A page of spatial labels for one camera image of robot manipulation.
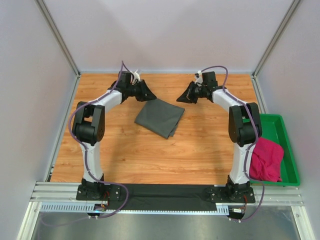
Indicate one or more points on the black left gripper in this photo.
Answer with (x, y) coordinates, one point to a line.
(145, 94)

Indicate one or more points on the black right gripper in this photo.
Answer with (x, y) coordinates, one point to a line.
(186, 96)

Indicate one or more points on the grey t-shirt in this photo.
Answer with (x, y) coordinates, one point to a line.
(160, 117)

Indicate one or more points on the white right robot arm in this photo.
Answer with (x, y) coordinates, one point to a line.
(244, 125)

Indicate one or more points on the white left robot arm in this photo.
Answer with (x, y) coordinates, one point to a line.
(87, 122)

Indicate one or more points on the green plastic tray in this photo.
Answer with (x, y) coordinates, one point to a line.
(274, 129)

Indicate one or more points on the pink t-shirt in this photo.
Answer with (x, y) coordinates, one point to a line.
(266, 161)

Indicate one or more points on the left aluminium corner post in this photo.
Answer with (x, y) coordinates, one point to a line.
(57, 35)

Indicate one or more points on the aluminium corner post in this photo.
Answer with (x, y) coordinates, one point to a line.
(276, 37)
(57, 35)

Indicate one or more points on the right aluminium corner post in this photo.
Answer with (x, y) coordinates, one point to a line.
(276, 37)

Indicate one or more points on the aluminium frame rail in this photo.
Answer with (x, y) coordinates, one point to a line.
(66, 191)

